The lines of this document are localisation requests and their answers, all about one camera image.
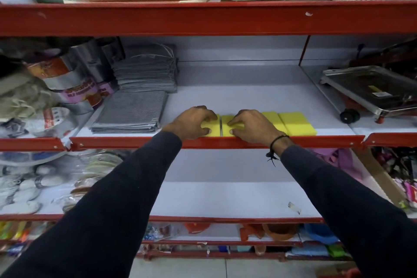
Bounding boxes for red metal shelf rack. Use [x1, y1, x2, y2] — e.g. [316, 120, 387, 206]
[0, 0, 417, 263]

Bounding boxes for black cord wristband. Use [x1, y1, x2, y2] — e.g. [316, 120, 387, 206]
[265, 134, 290, 167]

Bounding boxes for pile of bagged white scrubbers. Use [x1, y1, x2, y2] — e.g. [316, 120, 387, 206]
[0, 149, 131, 215]

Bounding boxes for person's right hand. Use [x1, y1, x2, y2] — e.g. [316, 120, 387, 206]
[227, 109, 294, 155]

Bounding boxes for orange plastic ware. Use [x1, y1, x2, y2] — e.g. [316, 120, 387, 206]
[239, 223, 298, 241]

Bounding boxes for beige rope bundle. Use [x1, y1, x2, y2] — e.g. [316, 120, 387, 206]
[0, 76, 61, 120]

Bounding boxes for cardboard box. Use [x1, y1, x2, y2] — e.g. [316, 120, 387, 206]
[351, 147, 408, 207]

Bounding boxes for person's right forearm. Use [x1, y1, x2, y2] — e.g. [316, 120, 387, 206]
[280, 144, 417, 278]

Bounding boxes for flat stack of grey cloths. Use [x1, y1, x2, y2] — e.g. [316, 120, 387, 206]
[89, 90, 169, 134]

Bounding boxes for person's left hand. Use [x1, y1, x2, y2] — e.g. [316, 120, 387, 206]
[162, 105, 218, 142]

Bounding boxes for tall stack of grey cloths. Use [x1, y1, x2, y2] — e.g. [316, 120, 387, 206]
[111, 43, 179, 93]

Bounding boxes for yellow sponge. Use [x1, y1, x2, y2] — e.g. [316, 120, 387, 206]
[200, 114, 221, 137]
[278, 112, 317, 137]
[221, 115, 245, 137]
[261, 111, 289, 135]

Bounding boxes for pile of colourful small packets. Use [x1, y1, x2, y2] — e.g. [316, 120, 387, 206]
[371, 146, 417, 211]

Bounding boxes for pile of silver tape rolls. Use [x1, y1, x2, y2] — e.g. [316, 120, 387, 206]
[24, 37, 126, 140]

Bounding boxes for blue plastic ware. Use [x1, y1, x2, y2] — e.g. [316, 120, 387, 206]
[304, 223, 340, 245]

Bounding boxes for pink plastic packets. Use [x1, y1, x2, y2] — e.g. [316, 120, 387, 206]
[311, 148, 364, 181]

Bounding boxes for person's left forearm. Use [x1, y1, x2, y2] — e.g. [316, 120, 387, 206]
[0, 131, 183, 278]

